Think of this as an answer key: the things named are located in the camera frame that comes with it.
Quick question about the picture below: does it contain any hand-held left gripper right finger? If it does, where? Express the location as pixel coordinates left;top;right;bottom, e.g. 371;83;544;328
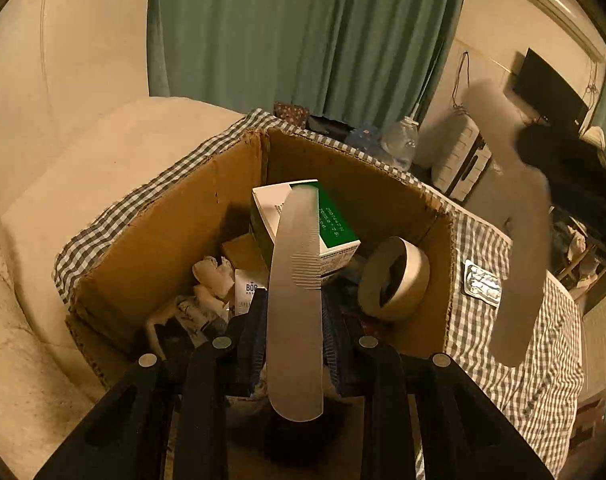
320;295;554;480

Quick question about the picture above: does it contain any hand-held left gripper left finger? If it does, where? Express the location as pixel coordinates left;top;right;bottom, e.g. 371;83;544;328
33;287;270;480

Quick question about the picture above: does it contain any grey plastic comb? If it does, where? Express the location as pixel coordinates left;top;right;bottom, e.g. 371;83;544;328
265;183;326;422

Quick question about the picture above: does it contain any grey strip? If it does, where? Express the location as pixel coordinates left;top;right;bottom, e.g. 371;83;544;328
467;79;554;367

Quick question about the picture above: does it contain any white and green box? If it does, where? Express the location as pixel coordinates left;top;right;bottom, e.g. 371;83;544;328
250;179;361;281

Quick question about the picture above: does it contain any large cardboard box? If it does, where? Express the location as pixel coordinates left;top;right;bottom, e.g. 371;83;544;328
65;127;456;396

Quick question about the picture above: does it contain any small white printed box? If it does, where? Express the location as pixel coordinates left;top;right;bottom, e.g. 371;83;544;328
233;269;268;317

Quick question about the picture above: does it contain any crumpled white tissue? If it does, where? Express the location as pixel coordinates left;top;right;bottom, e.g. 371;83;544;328
190;256;236;311

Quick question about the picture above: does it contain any small brown box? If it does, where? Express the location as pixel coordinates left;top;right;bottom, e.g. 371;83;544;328
220;234;271;286

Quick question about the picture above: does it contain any beige tape roll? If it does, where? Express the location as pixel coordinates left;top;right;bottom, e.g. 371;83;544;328
357;236;431;322

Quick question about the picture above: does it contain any black monitor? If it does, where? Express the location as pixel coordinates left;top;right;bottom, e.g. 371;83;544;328
513;47;590;126

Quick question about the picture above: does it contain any white heater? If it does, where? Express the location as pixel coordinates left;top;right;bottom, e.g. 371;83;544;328
430;110;494;198

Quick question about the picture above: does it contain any silver pill blister pack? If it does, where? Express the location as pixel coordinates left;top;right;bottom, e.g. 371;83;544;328
462;259;504;306

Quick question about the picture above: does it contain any white ribbed radiator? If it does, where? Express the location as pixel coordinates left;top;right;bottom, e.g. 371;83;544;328
580;290;606;401

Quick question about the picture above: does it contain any clear plastic bottle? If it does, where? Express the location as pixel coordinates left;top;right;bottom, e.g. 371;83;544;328
380;116;420;171

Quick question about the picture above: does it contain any checked blanket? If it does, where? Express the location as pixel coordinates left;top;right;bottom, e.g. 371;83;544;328
53;107;584;480

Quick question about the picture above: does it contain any crumpled blue plastic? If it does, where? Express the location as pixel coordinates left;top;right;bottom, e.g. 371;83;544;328
345;122;384;153

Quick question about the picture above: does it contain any flat black object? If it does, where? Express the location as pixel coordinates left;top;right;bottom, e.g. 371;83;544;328
307;116;356;141

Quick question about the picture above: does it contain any patterned dark cloth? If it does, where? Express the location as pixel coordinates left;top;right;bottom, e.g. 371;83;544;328
274;101;310;128

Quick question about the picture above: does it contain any cream sofa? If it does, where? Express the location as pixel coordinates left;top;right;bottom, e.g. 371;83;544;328
0;95;246;480

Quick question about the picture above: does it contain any black wall cable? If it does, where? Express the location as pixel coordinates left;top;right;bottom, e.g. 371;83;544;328
450;50;471;111

